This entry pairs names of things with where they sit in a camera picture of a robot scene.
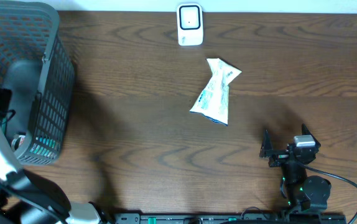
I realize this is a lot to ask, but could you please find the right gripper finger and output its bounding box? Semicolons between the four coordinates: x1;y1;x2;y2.
259;129;274;158
301;123;314;138

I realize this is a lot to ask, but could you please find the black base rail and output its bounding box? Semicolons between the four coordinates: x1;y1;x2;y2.
112;213;346;224

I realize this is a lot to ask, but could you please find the white blue snack bag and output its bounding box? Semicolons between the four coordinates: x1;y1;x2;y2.
190;58;242;126

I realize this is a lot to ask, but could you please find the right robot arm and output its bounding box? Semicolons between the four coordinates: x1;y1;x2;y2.
259;124;332;220

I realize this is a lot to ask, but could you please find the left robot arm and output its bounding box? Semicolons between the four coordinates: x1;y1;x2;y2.
0;127;113;223

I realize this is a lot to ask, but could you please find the dark green round-label box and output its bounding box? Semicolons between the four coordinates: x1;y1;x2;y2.
11;134;26;151

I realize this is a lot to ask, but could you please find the white barcode scanner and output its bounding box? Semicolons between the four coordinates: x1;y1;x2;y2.
176;3;203;46

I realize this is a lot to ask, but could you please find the grey plastic mesh basket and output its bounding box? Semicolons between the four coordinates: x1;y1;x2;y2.
0;1;75;166

